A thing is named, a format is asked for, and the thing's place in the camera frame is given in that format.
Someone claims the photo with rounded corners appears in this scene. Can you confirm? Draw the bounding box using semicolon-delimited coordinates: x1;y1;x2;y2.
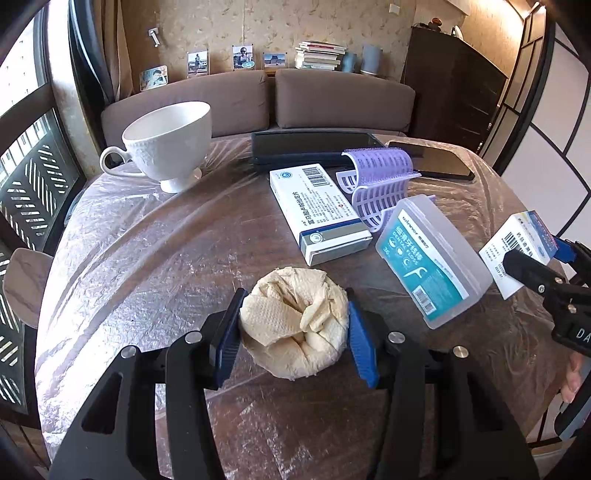
139;65;168;90

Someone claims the white medicine box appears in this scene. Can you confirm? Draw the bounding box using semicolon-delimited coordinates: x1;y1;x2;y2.
269;162;374;267

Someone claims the black phone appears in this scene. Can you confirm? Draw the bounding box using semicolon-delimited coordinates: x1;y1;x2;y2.
387;141;476;181

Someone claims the dark wooden cabinet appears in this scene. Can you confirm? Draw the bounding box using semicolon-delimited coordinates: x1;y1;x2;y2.
402;24;509;151

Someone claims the cream tissue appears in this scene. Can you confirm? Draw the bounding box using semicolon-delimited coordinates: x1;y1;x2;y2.
239;266;349;381

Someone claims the teal dental floss box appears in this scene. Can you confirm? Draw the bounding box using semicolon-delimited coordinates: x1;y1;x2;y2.
374;194;495;330

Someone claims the dark framed window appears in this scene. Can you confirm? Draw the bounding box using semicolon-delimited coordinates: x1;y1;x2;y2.
0;9;88;430

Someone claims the dark curtain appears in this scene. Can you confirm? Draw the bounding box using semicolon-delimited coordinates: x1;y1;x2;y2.
69;0;134;109

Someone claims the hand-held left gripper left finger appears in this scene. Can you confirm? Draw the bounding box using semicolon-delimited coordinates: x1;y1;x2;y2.
48;287;250;480

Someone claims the brown sofa back cushion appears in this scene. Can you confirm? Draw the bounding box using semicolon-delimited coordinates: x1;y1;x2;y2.
274;68;416;132
100;70;271;148

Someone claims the small box with barcode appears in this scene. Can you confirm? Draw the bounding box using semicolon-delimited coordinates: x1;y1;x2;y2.
479;210;560;301

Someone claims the person's right hand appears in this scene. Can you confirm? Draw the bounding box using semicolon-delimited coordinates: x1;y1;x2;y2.
560;353;585;406

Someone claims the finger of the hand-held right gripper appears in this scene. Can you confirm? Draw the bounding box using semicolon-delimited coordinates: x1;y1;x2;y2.
553;237;591;283
502;249;570;297

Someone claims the photo of standing person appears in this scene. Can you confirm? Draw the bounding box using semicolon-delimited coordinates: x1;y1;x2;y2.
187;51;209;77

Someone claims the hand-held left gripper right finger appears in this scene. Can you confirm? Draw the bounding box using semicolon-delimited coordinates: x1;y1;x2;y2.
345;288;541;480

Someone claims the tablet in dark case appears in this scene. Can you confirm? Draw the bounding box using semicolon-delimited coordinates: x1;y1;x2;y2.
250;130;386;169

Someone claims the white panel sliding door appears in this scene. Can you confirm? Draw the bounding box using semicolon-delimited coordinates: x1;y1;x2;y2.
475;0;591;287

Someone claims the photo of person with sunglasses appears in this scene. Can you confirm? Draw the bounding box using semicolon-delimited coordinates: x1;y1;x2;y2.
232;44;256;70

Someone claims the grey speaker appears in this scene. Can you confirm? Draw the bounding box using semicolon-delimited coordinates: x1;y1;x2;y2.
360;44;383;77

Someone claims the white embossed cup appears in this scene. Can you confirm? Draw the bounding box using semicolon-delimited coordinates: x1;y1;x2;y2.
100;102;213;193

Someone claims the stack of books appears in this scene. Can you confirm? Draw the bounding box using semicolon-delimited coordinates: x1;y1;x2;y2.
294;41;348;72

